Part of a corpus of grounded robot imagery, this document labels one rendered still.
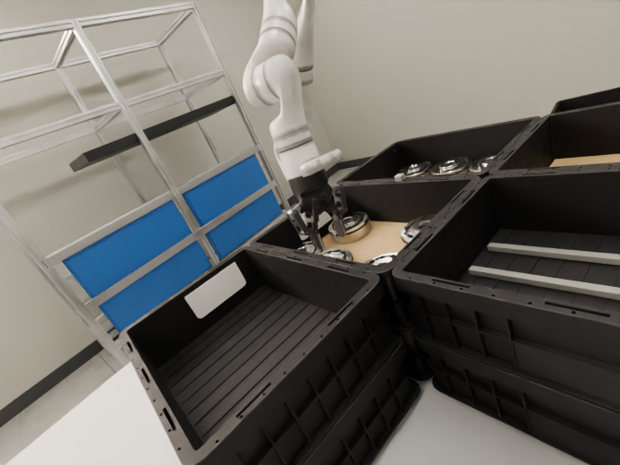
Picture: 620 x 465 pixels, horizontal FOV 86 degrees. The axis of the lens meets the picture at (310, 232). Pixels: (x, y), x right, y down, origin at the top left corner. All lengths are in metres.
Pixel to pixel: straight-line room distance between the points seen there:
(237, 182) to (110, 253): 1.02
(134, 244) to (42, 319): 1.10
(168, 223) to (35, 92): 1.43
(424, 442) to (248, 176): 2.43
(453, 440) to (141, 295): 2.10
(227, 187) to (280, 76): 2.08
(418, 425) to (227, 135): 3.47
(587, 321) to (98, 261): 2.23
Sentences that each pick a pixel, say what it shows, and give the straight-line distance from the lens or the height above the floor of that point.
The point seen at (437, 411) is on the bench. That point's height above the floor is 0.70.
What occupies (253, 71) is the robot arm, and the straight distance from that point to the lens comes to 0.65.
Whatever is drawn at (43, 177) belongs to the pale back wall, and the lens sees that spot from 3.17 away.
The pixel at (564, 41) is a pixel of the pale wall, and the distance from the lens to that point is 3.65.
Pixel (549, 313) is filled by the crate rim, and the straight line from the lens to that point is 0.37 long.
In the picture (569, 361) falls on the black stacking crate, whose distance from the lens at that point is 0.42.
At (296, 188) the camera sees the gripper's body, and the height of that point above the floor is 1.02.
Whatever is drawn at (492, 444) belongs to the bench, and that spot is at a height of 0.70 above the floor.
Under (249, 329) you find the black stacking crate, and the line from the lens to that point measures 0.67.
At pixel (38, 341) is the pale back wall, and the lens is 3.24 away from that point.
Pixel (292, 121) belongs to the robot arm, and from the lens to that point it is 0.62.
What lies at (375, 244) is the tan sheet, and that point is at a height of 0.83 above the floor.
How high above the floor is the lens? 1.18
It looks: 22 degrees down
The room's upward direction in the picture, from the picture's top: 24 degrees counter-clockwise
